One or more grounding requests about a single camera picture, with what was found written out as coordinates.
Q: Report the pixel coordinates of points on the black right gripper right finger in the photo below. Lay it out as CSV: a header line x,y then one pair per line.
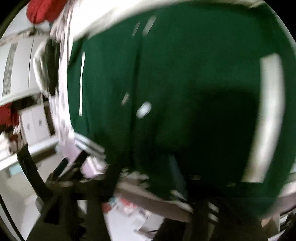
x,y
219,213

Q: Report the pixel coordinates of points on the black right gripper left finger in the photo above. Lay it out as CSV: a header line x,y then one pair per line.
x,y
73,208

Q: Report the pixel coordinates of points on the green white varsity jacket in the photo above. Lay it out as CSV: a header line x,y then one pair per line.
x,y
196,98

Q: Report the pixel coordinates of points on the white drawer cabinet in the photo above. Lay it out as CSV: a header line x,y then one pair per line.
x,y
27,127

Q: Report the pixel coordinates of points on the red quilt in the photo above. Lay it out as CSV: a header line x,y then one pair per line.
x,y
39,11

